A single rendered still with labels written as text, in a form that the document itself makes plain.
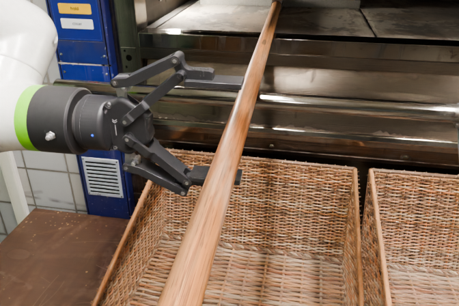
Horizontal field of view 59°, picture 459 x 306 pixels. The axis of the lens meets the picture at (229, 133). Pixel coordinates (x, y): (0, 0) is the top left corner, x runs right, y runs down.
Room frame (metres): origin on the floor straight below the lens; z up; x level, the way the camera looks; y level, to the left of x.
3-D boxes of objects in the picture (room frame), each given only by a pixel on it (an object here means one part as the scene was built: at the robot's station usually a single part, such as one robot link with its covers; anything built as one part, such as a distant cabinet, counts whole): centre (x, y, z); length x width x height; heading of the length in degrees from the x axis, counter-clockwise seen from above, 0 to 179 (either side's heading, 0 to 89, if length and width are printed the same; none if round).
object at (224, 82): (0.48, 0.02, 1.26); 0.07 x 0.03 x 0.01; 81
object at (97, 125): (0.50, 0.15, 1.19); 0.09 x 0.07 x 0.08; 81
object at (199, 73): (0.48, 0.04, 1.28); 0.05 x 0.01 x 0.03; 81
